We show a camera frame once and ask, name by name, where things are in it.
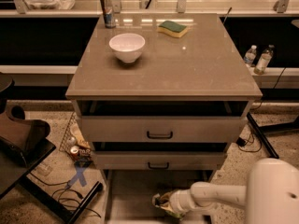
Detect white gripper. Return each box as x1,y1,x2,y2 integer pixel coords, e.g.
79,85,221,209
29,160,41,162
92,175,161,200
160,189,197,215

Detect green jalapeno chip bag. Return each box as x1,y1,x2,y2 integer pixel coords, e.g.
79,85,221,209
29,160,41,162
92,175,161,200
151,191,183,219

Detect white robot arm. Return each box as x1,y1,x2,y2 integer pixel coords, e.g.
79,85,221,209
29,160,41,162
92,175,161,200
152,158,299,224

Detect open bottom drawer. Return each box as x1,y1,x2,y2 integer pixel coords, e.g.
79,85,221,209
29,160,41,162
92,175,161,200
105,170,212,224

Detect grey drawer cabinet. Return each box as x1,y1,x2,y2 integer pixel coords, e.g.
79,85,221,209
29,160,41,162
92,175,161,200
66,13,261,223

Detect red soda can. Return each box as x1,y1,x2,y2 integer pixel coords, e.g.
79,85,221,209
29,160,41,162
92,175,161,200
70,146,79,161

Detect silver can in basket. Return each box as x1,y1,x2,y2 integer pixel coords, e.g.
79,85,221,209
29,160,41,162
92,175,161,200
67,136,77,146

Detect black table leg left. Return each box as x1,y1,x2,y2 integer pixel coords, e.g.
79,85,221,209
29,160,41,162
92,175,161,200
20,177,103,224

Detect black table leg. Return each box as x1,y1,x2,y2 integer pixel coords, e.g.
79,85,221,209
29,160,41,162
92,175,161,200
247,113,299,159
20,177,103,224

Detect black table leg right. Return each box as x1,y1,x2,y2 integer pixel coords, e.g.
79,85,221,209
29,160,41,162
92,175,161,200
247,113,299,159

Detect black chair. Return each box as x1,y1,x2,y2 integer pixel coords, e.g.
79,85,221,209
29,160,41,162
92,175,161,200
0,73,54,198

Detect white ceramic bowl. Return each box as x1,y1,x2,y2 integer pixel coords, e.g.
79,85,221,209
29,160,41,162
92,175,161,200
109,33,146,63

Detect clear water bottle blue label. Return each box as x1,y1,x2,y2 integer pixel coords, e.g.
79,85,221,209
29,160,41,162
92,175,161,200
243,45,257,67

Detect yellow green sponge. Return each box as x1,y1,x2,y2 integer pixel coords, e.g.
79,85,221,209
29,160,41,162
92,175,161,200
157,21,188,38

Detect clear bottle yellowish liquid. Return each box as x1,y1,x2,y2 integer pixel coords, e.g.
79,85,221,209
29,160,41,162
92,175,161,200
254,45,275,75

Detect blue silver energy drink can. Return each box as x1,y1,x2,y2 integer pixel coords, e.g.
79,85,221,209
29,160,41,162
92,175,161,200
100,0,116,28

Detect middle drawer with handle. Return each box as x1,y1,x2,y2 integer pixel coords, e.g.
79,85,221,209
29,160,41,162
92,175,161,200
92,151,226,170

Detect drawer with handle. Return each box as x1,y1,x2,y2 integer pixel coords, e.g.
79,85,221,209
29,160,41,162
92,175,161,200
92,151,226,170
77,116,247,143

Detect black floor cable right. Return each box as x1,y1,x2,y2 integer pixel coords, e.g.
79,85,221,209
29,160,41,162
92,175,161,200
236,131,263,154

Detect black floor cable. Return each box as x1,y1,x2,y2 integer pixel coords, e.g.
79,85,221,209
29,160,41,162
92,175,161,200
29,171,103,218
236,131,263,154

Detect top drawer with handle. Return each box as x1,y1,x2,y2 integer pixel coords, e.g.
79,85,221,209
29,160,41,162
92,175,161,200
77,116,247,143

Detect wire basket on floor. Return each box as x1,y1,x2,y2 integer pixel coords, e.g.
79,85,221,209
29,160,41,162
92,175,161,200
59,113,92,161

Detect black floor cable left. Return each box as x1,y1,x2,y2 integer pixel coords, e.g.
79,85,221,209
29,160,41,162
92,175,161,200
29,171,103,218

